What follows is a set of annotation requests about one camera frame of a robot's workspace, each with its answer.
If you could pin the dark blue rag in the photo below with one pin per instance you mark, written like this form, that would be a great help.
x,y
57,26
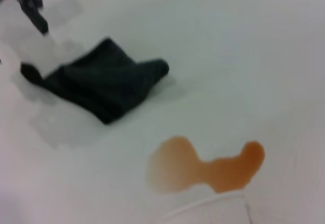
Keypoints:
x,y
101,81

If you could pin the white paper cup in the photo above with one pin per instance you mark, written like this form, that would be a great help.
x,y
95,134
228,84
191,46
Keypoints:
x,y
203,208

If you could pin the orange liquid stain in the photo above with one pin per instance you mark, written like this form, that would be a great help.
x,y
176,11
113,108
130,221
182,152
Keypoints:
x,y
203,168

